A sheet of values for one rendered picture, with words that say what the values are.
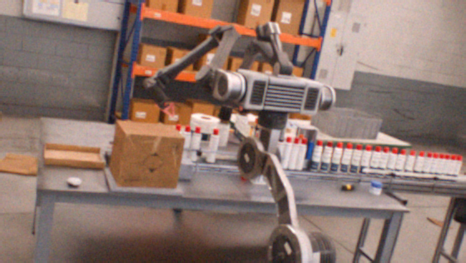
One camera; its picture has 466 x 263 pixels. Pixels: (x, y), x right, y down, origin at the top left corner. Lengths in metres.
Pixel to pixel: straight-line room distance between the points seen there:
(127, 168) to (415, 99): 8.41
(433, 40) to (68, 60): 6.57
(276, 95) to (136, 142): 0.72
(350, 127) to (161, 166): 2.87
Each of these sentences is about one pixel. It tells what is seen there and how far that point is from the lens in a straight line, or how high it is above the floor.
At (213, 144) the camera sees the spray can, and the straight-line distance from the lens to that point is 3.09.
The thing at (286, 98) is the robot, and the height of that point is 1.44.
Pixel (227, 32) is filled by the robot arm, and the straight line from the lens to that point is 2.66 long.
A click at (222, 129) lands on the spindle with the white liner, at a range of 3.37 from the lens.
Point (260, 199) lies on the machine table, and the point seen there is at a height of 0.83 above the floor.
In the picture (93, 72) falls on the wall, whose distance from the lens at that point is 7.28.
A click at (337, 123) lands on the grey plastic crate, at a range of 5.04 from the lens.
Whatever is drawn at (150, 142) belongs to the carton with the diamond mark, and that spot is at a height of 1.08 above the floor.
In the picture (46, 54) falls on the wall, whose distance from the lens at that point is 7.14.
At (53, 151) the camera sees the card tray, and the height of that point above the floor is 0.83.
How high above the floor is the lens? 1.76
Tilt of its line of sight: 12 degrees down
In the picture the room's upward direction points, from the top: 11 degrees clockwise
